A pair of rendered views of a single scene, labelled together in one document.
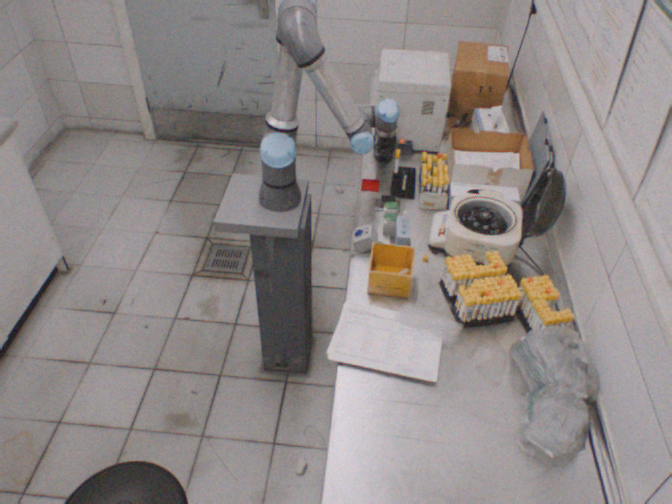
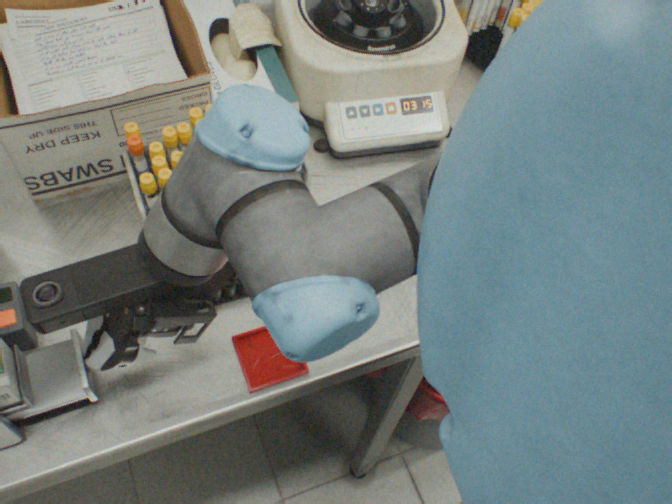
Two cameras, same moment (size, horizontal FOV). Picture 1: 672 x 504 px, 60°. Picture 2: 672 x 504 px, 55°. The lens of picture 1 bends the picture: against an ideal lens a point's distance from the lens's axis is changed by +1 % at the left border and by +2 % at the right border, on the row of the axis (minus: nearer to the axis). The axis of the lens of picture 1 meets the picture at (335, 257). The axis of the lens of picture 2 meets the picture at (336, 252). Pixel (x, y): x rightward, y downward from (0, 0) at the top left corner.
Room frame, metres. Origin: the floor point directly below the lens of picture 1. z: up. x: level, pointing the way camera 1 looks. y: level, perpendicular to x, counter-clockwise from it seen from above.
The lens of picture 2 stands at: (1.89, 0.13, 1.56)
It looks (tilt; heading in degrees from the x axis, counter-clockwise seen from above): 58 degrees down; 236
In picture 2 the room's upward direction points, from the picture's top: 9 degrees clockwise
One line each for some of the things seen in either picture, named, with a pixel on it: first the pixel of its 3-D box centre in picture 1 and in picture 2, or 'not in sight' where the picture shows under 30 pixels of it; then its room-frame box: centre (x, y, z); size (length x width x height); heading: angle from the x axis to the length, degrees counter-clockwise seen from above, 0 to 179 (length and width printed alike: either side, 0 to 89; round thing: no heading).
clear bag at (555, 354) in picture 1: (560, 353); not in sight; (0.95, -0.60, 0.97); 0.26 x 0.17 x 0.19; 17
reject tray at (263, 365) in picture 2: (370, 185); (270, 354); (1.78, -0.12, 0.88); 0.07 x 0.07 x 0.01; 86
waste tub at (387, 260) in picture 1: (390, 270); not in sight; (1.28, -0.17, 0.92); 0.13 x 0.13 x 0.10; 82
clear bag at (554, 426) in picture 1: (558, 414); not in sight; (0.78, -0.56, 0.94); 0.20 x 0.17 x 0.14; 147
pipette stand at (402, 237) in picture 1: (401, 238); not in sight; (1.43, -0.22, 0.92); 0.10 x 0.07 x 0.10; 177
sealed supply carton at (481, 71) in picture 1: (479, 75); not in sight; (2.53, -0.63, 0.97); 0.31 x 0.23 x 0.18; 169
